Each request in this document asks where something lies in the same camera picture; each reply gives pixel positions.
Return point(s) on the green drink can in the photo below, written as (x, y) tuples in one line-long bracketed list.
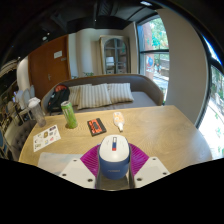
[(69, 116)]

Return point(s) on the striped cushion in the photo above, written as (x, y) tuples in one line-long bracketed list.
[(95, 96), (74, 95), (120, 92)]

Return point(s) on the white door sign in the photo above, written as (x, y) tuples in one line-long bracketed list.
[(58, 54)]

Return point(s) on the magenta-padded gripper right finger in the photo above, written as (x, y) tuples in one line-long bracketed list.
[(140, 161)]

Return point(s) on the clear plastic shaker bottle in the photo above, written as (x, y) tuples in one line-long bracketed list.
[(37, 113)]

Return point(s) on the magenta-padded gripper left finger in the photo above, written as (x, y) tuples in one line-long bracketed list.
[(87, 163)]

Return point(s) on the brown wooden door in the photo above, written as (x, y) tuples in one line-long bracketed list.
[(45, 70)]

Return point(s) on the black-framed window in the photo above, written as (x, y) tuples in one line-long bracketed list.
[(153, 50)]

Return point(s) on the black backpack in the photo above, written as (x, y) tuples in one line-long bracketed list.
[(57, 99)]

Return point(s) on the white sticker sheet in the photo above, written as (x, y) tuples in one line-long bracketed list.
[(46, 137)]

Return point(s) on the black and red box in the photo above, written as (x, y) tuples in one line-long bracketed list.
[(96, 127)]

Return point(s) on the blue and white computer mouse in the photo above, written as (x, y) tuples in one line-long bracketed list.
[(114, 160)]

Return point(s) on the grey tufted chair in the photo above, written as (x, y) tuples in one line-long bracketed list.
[(18, 136)]

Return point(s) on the grey curved sofa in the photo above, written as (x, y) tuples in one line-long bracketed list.
[(146, 88)]

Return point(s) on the arched glass door cabinet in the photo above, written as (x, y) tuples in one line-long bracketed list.
[(115, 55)]

